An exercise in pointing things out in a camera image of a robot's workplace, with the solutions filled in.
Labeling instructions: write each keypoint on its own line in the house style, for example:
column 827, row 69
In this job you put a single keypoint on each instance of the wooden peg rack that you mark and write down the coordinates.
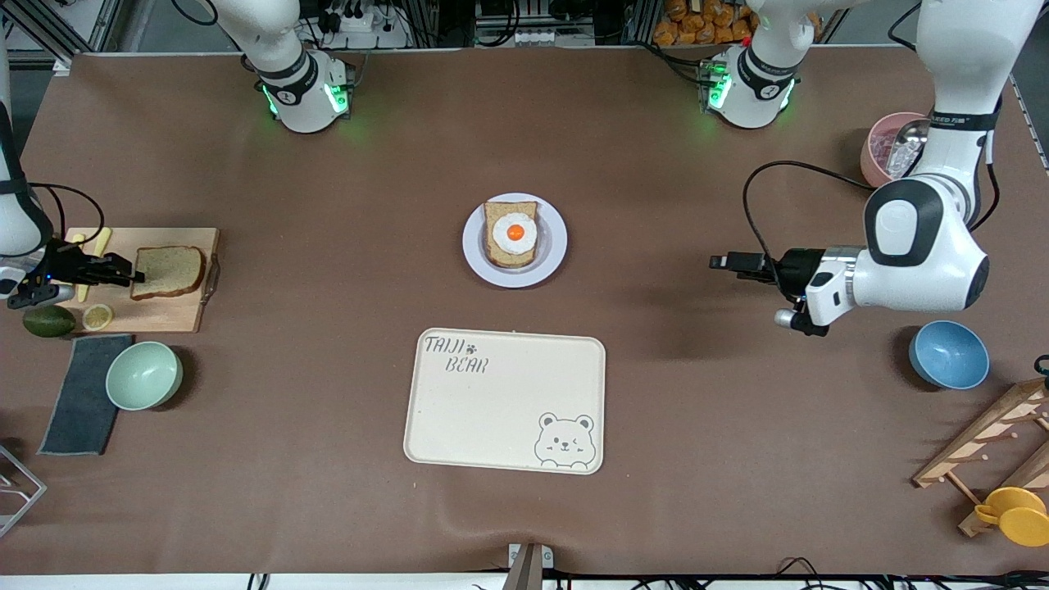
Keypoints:
column 975, row 442

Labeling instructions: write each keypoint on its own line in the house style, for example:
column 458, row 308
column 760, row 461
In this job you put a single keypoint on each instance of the white power strip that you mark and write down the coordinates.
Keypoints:
column 361, row 20

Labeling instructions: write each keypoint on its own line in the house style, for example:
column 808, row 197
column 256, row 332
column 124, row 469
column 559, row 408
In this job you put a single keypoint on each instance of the yellow cup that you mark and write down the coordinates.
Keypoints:
column 1020, row 516

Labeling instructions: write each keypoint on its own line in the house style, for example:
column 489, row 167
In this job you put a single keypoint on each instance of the plain brown bread slice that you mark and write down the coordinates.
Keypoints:
column 172, row 272

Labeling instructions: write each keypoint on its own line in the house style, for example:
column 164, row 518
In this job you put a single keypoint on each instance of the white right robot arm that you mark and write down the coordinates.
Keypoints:
column 303, row 106

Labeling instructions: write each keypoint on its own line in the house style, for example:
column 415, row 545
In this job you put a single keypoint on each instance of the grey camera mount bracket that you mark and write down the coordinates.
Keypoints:
column 529, row 565

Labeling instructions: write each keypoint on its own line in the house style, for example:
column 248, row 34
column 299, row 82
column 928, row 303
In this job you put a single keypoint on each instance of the fried egg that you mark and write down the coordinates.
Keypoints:
column 515, row 233

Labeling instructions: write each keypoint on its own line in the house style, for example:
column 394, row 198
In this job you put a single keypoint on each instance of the pink bowl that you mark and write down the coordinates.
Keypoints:
column 869, row 160

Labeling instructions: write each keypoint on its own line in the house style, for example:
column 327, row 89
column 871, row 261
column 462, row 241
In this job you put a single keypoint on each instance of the halved lemon slice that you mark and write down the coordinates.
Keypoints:
column 97, row 317

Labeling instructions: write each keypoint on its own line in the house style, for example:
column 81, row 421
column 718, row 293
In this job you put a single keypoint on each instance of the dark grey cloth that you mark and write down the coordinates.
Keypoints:
column 82, row 410

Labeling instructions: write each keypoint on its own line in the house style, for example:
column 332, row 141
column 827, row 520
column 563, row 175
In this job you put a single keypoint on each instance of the metal scoop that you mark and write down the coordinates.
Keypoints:
column 911, row 143

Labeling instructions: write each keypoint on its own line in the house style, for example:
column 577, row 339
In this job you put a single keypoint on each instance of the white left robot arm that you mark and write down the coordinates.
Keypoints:
column 918, row 254

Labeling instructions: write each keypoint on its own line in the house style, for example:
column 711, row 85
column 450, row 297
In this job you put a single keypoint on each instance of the brown bread slice under egg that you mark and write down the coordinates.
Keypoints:
column 500, row 258

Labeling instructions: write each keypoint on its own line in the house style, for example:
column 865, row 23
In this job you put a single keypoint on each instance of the yellow plastic knife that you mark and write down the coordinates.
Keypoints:
column 102, row 239

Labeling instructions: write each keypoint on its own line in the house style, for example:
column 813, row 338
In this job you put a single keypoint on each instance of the mint green bowl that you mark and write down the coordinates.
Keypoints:
column 143, row 375

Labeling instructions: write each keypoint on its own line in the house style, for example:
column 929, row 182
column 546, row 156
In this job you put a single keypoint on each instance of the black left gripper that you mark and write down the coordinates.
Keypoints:
column 793, row 268

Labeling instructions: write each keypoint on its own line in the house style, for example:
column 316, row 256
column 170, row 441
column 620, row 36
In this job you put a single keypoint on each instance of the orange snack packets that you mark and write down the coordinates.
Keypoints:
column 697, row 24

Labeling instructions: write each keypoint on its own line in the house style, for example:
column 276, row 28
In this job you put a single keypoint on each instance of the wooden cutting board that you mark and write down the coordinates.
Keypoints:
column 164, row 315

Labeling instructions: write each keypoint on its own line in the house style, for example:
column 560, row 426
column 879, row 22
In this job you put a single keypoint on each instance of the cream bear print tray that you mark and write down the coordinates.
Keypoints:
column 492, row 418

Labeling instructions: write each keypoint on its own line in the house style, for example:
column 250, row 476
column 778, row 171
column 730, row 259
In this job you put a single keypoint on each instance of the clear ice cubes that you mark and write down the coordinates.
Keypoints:
column 883, row 152

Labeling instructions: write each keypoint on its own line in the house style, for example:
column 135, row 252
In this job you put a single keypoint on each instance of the blue bowl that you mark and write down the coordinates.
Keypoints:
column 949, row 356

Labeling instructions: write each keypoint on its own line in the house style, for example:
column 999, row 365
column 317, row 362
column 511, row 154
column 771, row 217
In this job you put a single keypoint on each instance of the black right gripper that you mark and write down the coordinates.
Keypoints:
column 69, row 264

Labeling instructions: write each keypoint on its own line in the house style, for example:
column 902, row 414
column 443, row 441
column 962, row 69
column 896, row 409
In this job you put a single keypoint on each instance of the lavender round plate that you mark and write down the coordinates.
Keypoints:
column 553, row 246

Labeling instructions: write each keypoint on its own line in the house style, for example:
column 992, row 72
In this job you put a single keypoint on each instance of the small black object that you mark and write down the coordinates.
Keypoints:
column 1042, row 365

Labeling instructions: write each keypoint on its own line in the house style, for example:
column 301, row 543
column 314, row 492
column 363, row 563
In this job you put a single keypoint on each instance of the green avocado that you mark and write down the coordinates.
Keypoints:
column 49, row 321

